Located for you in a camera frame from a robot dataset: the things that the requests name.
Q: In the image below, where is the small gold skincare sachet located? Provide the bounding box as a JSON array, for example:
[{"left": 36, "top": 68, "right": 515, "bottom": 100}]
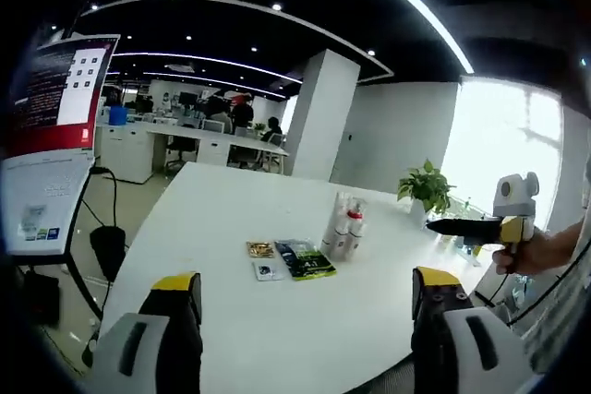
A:
[{"left": 246, "top": 240, "right": 278, "bottom": 259}]

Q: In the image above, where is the black bag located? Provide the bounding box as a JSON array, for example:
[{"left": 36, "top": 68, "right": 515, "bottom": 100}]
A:
[{"left": 89, "top": 226, "right": 129, "bottom": 282}]

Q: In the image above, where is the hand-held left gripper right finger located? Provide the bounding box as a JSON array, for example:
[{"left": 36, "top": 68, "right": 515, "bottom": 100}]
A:
[{"left": 412, "top": 267, "right": 537, "bottom": 394}]

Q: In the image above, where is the small silver skincare sachet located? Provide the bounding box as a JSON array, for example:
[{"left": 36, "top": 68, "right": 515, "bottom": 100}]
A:
[{"left": 252, "top": 260, "right": 285, "bottom": 282}]

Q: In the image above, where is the person's right hand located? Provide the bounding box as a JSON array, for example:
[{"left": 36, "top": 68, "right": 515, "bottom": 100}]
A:
[{"left": 491, "top": 234, "right": 555, "bottom": 275}]

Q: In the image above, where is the green potted plant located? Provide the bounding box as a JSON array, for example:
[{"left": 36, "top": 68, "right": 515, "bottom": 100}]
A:
[{"left": 396, "top": 159, "right": 456, "bottom": 224}]

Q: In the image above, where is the long white office desk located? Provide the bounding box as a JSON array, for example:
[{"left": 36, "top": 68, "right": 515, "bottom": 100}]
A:
[{"left": 96, "top": 119, "right": 290, "bottom": 183}]

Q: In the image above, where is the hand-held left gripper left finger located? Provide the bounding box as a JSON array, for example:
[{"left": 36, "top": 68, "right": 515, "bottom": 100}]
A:
[{"left": 91, "top": 272, "right": 204, "bottom": 394}]

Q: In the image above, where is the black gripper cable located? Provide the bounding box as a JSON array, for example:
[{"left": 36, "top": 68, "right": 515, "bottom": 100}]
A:
[{"left": 488, "top": 250, "right": 591, "bottom": 326}]

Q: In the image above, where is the person's patterned shirt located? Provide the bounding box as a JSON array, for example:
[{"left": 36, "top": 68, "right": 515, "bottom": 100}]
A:
[{"left": 521, "top": 236, "right": 591, "bottom": 372}]

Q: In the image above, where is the clear plastic bag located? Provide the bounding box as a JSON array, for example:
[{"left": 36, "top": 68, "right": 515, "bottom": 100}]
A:
[{"left": 335, "top": 191, "right": 353, "bottom": 233}]

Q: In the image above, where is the black green skincare sachet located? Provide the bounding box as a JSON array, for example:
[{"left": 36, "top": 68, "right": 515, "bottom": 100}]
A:
[{"left": 274, "top": 239, "right": 338, "bottom": 282}]

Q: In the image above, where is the black office chair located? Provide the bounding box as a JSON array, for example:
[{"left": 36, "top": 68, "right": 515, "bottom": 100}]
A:
[{"left": 164, "top": 135, "right": 198, "bottom": 172}]

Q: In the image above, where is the plain white skincare bottle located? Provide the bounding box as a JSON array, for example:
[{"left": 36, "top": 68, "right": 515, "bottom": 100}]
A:
[{"left": 320, "top": 221, "right": 338, "bottom": 252}]

